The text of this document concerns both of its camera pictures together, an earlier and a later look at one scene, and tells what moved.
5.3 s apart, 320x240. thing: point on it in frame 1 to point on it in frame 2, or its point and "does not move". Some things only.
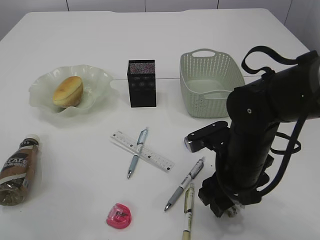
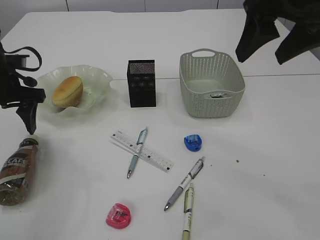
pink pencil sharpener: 119,216 does not move
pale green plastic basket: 207,77 does not move
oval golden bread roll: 68,92 does not move
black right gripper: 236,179 to 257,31
